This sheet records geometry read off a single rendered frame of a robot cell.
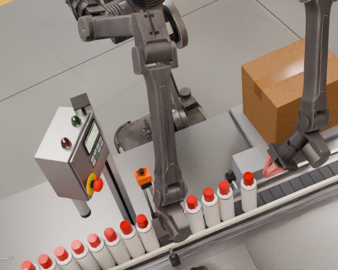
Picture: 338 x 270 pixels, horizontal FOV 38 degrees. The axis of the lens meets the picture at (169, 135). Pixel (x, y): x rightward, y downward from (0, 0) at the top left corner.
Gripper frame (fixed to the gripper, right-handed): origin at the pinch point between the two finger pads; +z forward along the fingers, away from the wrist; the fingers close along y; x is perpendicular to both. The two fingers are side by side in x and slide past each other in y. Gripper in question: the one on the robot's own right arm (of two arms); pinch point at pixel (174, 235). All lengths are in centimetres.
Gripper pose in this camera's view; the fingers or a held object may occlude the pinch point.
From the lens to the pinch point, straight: 156.3
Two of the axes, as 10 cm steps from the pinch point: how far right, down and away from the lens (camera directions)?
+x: -3.5, -7.1, 6.1
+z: 1.5, 6.0, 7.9
